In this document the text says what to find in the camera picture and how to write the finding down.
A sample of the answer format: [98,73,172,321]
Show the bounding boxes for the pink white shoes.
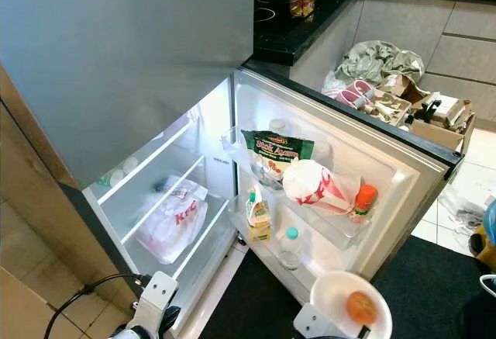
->
[324,79,377,111]

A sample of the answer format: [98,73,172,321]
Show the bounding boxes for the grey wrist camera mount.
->
[293,303,353,339]
[128,271,179,336]

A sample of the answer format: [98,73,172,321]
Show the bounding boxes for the steel refrigerator body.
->
[0,67,237,332]

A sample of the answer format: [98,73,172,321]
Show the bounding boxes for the white trimmed fridge shelf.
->
[124,155,206,240]
[172,199,235,278]
[97,119,198,202]

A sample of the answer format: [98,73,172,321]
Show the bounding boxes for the white KFC plastic bag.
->
[136,178,208,265]

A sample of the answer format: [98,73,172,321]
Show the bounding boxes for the red orange tomato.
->
[346,290,379,325]

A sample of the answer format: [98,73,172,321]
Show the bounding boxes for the clear fridge door bin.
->
[221,126,408,251]
[232,211,315,289]

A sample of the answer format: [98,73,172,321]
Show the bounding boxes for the black kitchen counter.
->
[252,0,496,67]

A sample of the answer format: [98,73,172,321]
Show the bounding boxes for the grey green cloth bundle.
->
[336,40,425,88]

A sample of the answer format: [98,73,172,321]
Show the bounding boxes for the cardboard box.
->
[376,73,475,154]

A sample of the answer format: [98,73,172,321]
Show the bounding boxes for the black spray bottle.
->
[407,99,443,125]

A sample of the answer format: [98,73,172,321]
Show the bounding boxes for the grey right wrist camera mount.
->
[293,303,353,339]

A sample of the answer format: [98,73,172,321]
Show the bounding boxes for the teal cap water bottle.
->
[277,227,303,272]

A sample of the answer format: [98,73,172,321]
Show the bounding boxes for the grey kitchen cabinet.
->
[291,0,496,123]

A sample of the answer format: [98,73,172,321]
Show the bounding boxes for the white bowl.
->
[310,270,394,339]

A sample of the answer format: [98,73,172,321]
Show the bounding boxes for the open fridge door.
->
[225,60,466,309]

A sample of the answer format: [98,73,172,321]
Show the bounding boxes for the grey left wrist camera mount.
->
[128,271,179,336]

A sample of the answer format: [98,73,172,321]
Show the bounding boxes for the green Stok Ayam bag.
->
[241,130,315,191]

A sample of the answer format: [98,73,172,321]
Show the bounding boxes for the orange cap bottle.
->
[349,183,379,223]

